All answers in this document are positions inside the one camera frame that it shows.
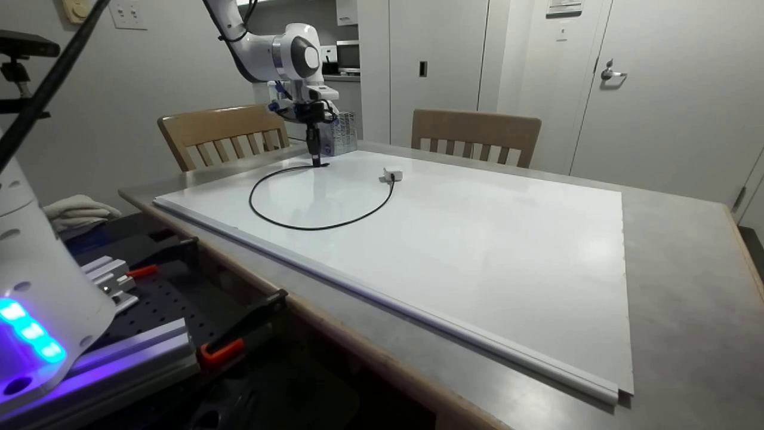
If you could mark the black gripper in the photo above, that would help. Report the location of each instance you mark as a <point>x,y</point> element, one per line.
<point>312,116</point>

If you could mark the black charger cable white plug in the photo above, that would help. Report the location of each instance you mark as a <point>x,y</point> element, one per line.
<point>389,178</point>

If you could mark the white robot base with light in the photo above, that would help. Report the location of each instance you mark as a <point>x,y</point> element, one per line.
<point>48,310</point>

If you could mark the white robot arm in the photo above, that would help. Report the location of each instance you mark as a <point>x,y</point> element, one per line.
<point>287,62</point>

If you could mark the light wooden chair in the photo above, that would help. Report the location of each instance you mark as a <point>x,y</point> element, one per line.
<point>212,137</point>

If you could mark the wooden chair near tissue box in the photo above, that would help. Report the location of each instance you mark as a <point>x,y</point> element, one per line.
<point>476,135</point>

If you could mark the orange black clamp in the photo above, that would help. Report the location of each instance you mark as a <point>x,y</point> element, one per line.
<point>233,343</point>

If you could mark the large white board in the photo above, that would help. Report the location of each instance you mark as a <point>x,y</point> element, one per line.
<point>532,272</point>

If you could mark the white wall switch plate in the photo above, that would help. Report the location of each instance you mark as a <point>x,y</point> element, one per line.
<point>130,16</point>

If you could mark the aluminium rail frame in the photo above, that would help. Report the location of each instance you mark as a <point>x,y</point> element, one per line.
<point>147,347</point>

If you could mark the silver door handle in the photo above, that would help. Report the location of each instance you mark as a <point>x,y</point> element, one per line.
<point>613,77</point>

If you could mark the black camera on stand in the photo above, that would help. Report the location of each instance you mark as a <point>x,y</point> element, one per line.
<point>19,46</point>

